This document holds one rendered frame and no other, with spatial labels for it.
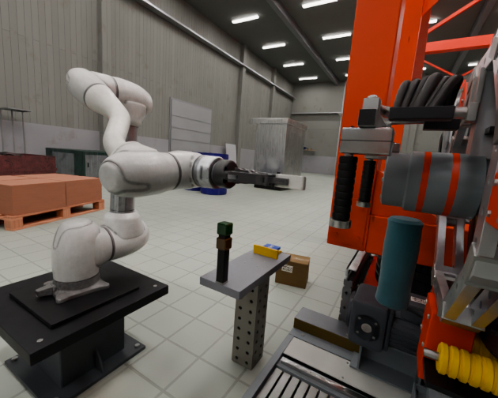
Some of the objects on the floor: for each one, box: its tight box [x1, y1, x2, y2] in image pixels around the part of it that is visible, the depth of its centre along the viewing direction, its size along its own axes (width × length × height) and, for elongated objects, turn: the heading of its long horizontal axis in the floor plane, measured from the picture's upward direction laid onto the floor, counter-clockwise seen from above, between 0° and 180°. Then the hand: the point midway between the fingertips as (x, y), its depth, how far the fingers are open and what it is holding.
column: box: [232, 277, 270, 370], centre depth 113 cm, size 10×10×42 cm
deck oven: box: [250, 118, 307, 191], centre depth 801 cm, size 152×117×197 cm
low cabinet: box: [46, 148, 108, 178], centre depth 699 cm, size 187×173×74 cm
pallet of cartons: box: [0, 174, 104, 231], centre depth 316 cm, size 128×92×44 cm
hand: (290, 182), depth 60 cm, fingers closed
